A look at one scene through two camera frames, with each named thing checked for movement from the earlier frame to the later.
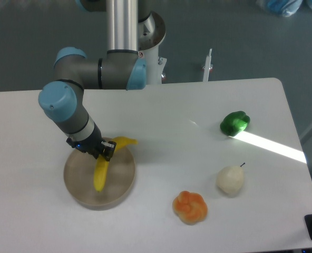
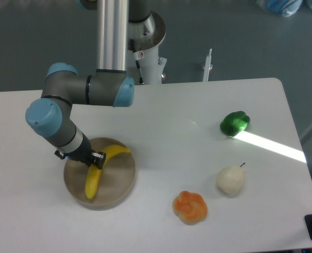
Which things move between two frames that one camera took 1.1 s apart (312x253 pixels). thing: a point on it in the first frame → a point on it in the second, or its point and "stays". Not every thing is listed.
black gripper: (95, 144) → (85, 155)
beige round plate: (78, 179) stays
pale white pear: (230, 179) stays
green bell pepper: (234, 123) stays
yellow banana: (101, 165) → (94, 172)
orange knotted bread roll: (190, 207) stays
